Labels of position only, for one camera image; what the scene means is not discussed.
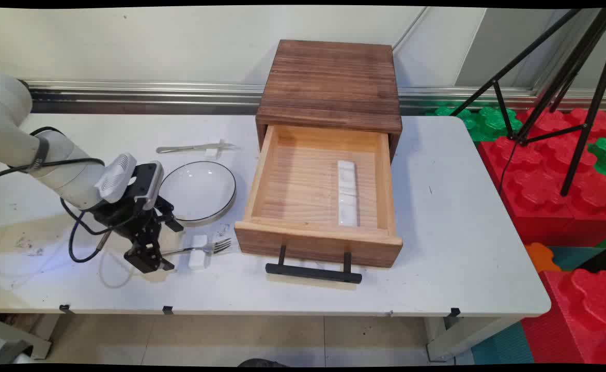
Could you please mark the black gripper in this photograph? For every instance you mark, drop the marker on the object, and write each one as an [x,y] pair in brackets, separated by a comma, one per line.
[124,219]

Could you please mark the silver table knife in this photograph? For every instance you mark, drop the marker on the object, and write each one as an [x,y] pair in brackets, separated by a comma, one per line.
[184,149]

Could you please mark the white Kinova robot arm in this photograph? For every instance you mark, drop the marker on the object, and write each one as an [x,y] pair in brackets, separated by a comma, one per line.
[8,119]

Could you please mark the small white cutlery rest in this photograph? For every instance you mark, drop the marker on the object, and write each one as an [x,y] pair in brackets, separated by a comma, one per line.
[198,258]
[211,152]

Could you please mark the silver fork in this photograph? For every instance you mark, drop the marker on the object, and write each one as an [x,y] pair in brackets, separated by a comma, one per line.
[215,247]

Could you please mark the white plate with black rim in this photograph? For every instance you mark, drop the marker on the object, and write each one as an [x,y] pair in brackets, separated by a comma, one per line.
[202,191]

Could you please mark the light wooden drawer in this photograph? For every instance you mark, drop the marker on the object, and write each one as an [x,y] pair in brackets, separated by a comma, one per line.
[302,181]

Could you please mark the white table leg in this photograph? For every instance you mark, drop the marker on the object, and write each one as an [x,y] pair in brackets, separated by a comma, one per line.
[463,336]
[18,336]

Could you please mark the white ceramic cutlery rest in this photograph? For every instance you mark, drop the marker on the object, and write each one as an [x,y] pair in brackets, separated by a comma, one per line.
[347,175]

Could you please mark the dark wooden cabinet case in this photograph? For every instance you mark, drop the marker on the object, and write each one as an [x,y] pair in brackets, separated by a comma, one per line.
[328,77]

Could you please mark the teal foam mat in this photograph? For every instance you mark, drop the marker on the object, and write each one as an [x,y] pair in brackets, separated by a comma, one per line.
[504,346]

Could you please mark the orange foam piece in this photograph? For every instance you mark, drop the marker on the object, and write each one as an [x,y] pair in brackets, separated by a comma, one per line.
[540,257]

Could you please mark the black tripod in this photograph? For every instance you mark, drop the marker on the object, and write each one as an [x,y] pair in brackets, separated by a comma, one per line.
[574,62]

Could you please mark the silver black wrist camera box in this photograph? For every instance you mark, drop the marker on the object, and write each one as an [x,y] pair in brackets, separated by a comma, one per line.
[150,183]

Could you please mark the aluminium wall rail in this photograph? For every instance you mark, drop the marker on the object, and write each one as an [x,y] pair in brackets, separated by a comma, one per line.
[179,95]

